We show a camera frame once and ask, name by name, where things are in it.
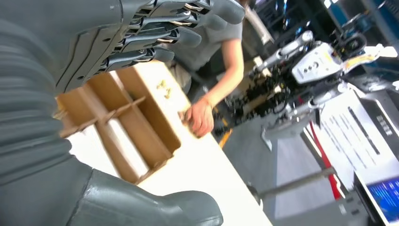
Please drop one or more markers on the white humanoid robot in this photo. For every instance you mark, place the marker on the white humanoid robot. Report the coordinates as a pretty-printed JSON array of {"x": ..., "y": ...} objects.
[{"x": 315, "y": 64}]

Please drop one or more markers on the cardboard divider box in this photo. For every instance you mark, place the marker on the cardboard divider box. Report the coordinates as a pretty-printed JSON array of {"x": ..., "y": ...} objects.
[{"x": 149, "y": 124}]

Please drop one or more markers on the grey kiosk stand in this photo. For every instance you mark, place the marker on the grey kiosk stand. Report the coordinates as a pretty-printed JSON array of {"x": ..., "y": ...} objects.
[{"x": 383, "y": 199}]

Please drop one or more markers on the person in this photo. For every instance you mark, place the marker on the person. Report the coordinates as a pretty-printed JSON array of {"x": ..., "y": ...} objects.
[{"x": 215, "y": 46}]

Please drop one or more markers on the chrome stanchion post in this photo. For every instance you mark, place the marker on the chrome stanchion post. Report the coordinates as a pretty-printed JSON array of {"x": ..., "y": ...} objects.
[{"x": 299, "y": 184}]

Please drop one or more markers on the white key card stack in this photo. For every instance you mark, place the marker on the white key card stack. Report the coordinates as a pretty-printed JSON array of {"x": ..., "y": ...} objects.
[
  {"x": 131, "y": 146},
  {"x": 90, "y": 149}
]

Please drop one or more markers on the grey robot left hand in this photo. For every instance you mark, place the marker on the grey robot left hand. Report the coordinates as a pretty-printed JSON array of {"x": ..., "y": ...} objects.
[{"x": 78, "y": 28}]

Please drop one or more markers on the red floor tape line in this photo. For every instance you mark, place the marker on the red floor tape line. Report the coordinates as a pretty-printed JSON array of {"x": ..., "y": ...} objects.
[{"x": 325, "y": 162}]

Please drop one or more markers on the white printed sign board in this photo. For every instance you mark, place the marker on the white printed sign board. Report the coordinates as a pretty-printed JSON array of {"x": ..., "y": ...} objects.
[{"x": 346, "y": 134}]

